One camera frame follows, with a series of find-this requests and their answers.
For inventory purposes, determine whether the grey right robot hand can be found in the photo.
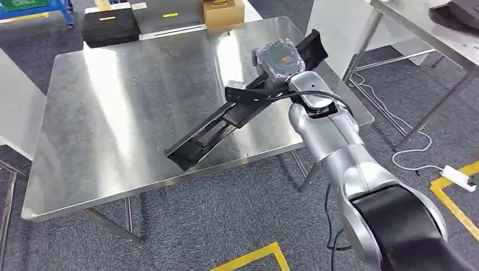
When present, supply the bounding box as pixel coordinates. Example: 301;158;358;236
224;38;307;106

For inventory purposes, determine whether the long black plastic panel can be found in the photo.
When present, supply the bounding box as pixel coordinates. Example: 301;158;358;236
164;29;329;172

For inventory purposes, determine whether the white table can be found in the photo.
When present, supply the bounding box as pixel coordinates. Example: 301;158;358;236
82;0;263;42

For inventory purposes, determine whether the brown cardboard box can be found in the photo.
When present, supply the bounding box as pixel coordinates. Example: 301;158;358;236
203;0;246;35

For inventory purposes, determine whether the grey case with yellow label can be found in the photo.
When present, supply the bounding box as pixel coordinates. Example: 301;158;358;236
132;1;207;35

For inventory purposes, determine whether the stainless steel table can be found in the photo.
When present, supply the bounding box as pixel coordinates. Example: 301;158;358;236
342;0;479;152
21;16;375;246

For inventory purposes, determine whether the black case with yellow label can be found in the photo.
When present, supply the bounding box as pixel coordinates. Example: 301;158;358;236
81;8;140;49

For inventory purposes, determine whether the black item on steel table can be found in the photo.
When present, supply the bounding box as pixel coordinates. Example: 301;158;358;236
428;0;479;33

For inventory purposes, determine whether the white power strip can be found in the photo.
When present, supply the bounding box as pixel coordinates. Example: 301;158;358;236
441;165;477;193

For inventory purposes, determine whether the blue cart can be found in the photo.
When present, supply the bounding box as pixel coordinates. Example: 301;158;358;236
0;0;75;29

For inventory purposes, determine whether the green crate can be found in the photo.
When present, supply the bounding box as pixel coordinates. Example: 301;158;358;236
0;0;49;11

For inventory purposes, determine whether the pale table with metal legs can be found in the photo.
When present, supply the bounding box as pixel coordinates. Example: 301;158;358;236
0;49;47;259

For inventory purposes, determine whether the white power cable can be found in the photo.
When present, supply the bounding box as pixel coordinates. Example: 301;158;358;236
348;73;444;173

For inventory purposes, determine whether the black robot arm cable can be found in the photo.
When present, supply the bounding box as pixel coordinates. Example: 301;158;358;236
266;89;354;271

